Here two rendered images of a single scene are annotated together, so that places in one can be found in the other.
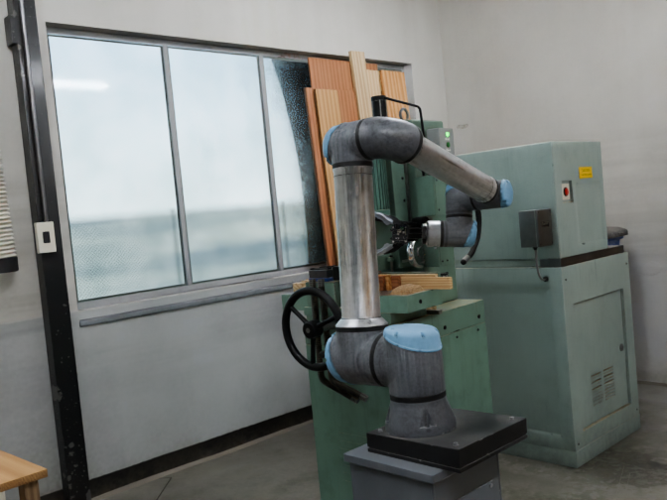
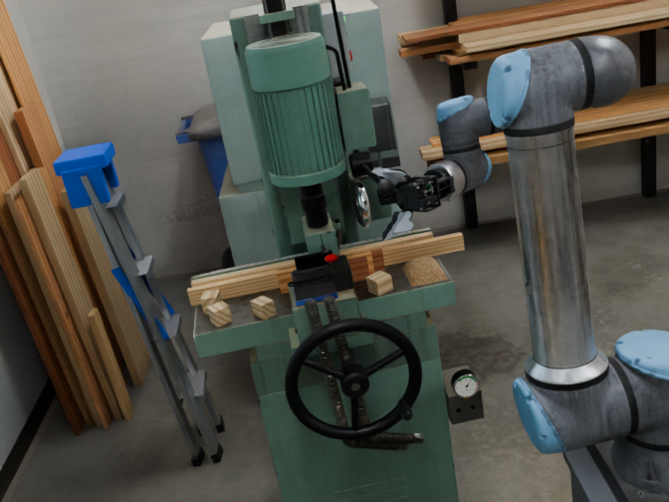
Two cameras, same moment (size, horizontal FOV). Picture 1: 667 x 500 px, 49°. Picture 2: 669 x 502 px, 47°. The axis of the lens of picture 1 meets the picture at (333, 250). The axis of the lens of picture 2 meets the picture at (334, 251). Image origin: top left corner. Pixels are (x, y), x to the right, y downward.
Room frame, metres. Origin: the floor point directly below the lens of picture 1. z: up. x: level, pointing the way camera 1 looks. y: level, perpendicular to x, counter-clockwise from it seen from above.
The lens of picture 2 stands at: (1.47, 1.07, 1.69)
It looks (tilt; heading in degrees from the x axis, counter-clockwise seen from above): 23 degrees down; 315
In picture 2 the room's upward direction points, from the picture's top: 10 degrees counter-clockwise
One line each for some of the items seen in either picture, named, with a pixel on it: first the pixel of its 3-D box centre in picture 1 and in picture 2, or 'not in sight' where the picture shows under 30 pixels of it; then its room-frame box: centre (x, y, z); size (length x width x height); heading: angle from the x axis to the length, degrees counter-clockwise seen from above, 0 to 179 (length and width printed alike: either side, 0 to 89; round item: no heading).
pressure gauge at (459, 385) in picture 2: not in sight; (465, 385); (2.36, -0.18, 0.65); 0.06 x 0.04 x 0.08; 48
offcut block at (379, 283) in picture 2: not in sight; (379, 283); (2.52, -0.12, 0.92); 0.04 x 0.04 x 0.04; 75
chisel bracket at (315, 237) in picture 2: (374, 263); (321, 238); (2.71, -0.15, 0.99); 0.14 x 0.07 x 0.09; 138
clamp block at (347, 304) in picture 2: (333, 292); (325, 308); (2.57, 0.01, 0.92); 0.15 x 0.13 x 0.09; 48
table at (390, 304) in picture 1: (349, 301); (324, 309); (2.63, -0.04, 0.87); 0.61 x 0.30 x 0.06; 48
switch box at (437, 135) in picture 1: (441, 149); (334, 42); (2.84, -0.45, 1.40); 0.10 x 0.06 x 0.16; 138
